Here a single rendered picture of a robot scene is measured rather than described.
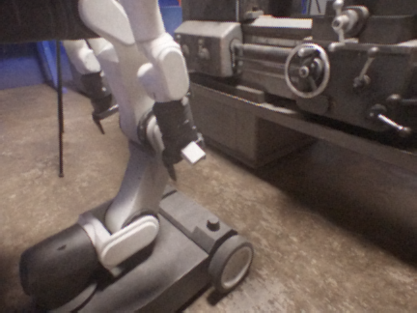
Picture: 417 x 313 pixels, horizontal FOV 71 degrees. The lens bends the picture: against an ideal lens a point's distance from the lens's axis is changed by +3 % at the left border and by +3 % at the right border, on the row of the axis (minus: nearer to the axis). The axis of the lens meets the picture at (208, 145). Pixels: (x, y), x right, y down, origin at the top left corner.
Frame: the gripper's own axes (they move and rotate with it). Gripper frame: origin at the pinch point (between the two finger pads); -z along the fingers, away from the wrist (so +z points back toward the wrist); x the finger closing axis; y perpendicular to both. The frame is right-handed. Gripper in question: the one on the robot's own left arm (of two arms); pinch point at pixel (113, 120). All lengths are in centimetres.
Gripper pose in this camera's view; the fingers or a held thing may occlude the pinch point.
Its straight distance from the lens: 113.0
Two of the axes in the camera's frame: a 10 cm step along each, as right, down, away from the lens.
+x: 7.1, -5.1, 4.9
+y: -6.8, -3.1, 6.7
